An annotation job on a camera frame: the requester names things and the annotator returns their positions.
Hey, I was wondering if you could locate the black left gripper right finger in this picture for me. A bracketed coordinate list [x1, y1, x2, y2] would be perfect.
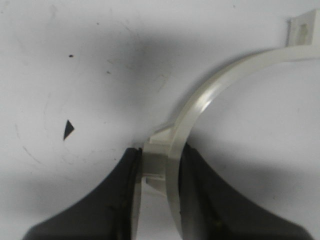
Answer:
[178, 144, 312, 240]

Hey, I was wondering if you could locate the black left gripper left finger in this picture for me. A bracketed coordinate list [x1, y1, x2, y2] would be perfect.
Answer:
[23, 148, 142, 240]

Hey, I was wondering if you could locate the white half clamp with lug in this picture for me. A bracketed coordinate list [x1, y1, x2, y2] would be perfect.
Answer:
[142, 9, 320, 235]

